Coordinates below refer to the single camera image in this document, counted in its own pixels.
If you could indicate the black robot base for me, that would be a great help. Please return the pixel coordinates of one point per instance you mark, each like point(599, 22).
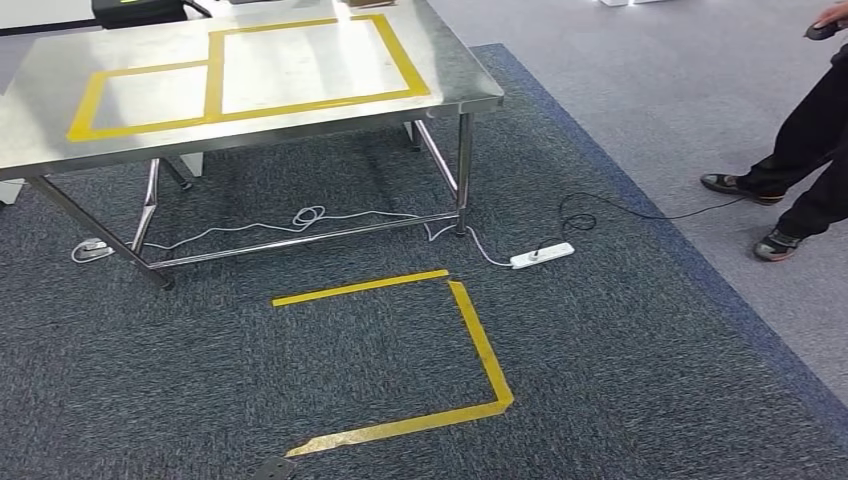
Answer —
point(273, 469)

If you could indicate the yellow tape on workbench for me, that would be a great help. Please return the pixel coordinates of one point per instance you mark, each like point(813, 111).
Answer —
point(214, 86)

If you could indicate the stainless steel workbench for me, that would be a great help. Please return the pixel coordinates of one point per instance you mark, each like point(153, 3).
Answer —
point(40, 99)

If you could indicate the yellow floor tape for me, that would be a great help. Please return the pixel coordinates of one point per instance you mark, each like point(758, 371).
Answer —
point(397, 427)
point(361, 287)
point(480, 341)

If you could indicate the white power strip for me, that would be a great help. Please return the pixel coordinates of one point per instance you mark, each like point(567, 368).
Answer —
point(543, 256)

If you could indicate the white cabinet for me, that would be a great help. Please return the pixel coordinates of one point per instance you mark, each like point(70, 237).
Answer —
point(629, 2)

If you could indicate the floor socket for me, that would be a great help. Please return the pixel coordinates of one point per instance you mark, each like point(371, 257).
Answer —
point(96, 250)

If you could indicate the black carry case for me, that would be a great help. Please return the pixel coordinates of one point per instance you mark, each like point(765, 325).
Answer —
point(139, 13)

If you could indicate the person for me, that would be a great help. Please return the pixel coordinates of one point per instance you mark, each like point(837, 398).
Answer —
point(808, 139)

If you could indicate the white table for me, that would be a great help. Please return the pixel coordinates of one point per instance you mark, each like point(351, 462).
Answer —
point(40, 12)

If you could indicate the black handheld device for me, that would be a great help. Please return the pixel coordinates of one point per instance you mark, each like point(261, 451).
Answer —
point(821, 31)

